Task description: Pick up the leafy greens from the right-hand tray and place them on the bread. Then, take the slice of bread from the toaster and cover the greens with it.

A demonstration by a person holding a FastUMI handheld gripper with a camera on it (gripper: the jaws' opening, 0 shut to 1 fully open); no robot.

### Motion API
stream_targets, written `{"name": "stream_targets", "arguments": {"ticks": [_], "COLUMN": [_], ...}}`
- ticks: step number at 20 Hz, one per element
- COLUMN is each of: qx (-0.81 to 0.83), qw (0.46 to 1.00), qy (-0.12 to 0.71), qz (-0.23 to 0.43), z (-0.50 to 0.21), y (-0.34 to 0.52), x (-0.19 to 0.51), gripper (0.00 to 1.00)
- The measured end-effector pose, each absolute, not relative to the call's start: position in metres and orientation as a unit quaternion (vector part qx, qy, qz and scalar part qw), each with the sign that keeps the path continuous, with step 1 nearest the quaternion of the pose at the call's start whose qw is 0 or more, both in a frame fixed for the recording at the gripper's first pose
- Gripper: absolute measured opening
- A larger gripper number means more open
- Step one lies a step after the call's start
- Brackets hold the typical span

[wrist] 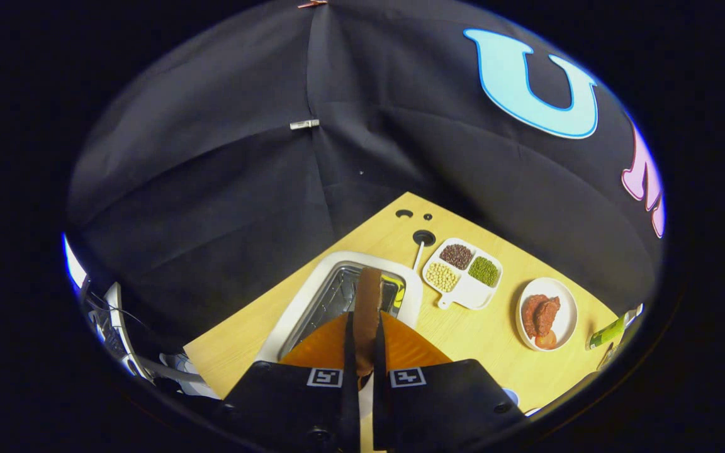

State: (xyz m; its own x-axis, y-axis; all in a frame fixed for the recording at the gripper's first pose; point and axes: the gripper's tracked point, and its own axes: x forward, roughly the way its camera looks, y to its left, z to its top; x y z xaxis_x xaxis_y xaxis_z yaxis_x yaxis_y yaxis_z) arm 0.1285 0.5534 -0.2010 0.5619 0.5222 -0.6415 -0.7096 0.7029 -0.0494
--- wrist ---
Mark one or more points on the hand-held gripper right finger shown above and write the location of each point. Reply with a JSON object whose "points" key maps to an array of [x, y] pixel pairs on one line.
{"points": [[379, 355]]}

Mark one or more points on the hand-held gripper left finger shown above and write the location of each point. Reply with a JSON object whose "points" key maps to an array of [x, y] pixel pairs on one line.
{"points": [[350, 352]]}

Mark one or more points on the toasted bread slice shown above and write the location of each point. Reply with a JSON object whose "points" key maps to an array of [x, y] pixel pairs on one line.
{"points": [[367, 314]]}

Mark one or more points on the white toaster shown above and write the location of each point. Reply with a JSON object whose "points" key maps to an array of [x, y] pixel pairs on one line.
{"points": [[312, 292]]}

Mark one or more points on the white divided bean dish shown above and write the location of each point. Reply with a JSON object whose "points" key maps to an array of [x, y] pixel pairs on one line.
{"points": [[466, 289]]}

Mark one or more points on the blue round plate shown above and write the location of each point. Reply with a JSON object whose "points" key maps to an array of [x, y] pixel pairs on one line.
{"points": [[511, 395]]}

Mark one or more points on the brown meat patty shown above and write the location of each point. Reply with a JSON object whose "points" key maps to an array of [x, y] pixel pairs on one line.
{"points": [[550, 310], [528, 314]]}

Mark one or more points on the red tomato slice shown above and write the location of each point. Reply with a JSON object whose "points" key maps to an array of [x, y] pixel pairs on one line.
{"points": [[546, 340]]}

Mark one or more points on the white round plate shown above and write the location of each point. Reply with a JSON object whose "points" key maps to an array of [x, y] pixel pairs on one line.
{"points": [[567, 314]]}

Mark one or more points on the black backdrop cloth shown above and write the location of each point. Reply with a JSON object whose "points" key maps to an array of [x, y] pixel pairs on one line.
{"points": [[211, 189]]}

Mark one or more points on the green label water bottle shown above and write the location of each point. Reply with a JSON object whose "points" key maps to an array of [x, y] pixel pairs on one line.
{"points": [[608, 333]]}

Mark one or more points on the silver cloth clip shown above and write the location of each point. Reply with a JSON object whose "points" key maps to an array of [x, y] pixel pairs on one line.
{"points": [[304, 124]]}

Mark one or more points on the lit computer monitor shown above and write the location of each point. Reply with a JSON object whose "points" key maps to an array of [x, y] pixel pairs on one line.
{"points": [[72, 264]]}

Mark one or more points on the copper cloth clip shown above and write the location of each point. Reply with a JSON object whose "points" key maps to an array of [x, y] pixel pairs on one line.
{"points": [[312, 3]]}

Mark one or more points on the white metal frame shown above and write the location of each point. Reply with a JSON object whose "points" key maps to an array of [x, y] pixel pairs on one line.
{"points": [[117, 333]]}

